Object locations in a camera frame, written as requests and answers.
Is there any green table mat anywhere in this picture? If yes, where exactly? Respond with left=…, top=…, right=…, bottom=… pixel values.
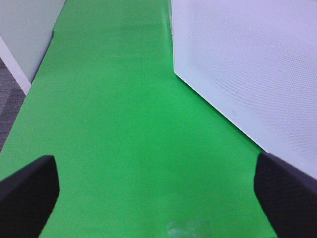
left=0, top=0, right=275, bottom=238

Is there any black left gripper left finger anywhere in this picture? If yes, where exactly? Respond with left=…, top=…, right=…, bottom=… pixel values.
left=0, top=155, right=59, bottom=238

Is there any white microwave door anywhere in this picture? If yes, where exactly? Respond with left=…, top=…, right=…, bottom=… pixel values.
left=171, top=0, right=317, bottom=177

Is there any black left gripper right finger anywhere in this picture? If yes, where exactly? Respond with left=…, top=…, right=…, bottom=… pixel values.
left=253, top=152, right=317, bottom=238

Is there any white partition panel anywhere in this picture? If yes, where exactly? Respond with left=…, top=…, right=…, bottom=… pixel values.
left=0, top=0, right=66, bottom=94

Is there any clear tape patch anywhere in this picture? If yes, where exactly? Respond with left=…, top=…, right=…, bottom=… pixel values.
left=166, top=220, right=212, bottom=238

